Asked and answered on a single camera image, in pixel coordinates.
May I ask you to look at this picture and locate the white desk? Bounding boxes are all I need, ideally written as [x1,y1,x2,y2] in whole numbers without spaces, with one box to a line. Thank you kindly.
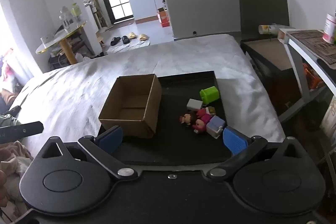
[278,28,336,119]

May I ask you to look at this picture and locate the green toy cup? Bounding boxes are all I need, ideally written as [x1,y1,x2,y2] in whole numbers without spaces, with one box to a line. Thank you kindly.
[199,86,220,105]

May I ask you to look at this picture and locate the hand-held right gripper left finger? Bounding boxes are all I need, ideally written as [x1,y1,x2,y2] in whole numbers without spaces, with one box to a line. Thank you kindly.
[34,126,138,181]

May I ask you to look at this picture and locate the orange packets under desk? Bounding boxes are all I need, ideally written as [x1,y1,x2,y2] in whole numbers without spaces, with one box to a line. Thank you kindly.
[302,63,326,91]

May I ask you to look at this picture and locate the brown-haired doll figurine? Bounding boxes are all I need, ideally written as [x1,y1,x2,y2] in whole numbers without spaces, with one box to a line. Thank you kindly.
[179,114,197,126]

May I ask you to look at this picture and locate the small white grey toy block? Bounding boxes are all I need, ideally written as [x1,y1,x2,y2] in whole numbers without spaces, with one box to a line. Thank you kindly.
[187,98,203,111]

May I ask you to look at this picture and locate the white floor mat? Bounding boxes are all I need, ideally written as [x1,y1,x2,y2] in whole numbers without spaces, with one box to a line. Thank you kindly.
[106,39,151,55]

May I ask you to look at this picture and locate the pink cloth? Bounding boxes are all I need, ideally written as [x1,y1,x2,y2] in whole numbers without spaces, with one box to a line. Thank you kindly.
[0,140,34,214]

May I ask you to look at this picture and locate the grey upright panel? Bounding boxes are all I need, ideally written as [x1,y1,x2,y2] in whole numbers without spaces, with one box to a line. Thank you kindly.
[238,0,291,42]

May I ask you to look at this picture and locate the pale green bottle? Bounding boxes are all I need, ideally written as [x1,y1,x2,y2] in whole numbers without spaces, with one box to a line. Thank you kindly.
[71,3,82,21]

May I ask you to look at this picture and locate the brown patterned desk mat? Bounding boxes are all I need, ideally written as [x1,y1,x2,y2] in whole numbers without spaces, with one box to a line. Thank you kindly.
[289,30,336,65]

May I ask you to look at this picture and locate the white kitchen cabinet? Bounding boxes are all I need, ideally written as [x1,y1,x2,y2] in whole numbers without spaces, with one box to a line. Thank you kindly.
[126,0,166,21]

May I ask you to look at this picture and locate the lavender toy sofa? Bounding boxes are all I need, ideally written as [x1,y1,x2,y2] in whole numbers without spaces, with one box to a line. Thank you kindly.
[206,115,226,139]

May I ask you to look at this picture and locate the pink white can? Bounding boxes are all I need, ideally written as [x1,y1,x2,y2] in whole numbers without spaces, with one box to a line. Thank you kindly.
[322,13,336,43]

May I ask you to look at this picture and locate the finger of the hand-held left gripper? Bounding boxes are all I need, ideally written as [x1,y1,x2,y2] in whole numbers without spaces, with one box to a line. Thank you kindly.
[0,121,44,145]

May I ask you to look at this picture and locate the white yellow cup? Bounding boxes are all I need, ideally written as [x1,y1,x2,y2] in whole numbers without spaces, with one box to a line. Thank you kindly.
[258,25,279,35]

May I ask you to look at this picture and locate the round gold-edged side table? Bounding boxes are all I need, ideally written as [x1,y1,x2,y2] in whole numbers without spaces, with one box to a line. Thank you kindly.
[35,20,88,65]

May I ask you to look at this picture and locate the brown cardboard box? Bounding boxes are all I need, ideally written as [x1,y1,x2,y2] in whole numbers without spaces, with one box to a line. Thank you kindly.
[98,73,162,139]

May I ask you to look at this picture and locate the orange cardboard box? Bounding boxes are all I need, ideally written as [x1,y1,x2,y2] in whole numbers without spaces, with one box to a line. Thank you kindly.
[157,7,171,28]

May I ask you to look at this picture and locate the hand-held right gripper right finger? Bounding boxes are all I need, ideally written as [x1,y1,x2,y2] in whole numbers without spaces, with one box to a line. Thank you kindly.
[206,126,313,181]

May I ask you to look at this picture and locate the clear plastic bottle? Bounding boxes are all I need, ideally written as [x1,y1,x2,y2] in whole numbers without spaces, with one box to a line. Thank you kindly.
[59,6,72,32]

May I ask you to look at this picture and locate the red pink figurine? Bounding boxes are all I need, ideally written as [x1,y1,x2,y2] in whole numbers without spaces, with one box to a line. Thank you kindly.
[192,119,208,133]

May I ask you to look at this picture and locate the black tray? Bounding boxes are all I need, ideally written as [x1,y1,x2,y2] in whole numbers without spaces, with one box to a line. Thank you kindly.
[98,70,233,165]

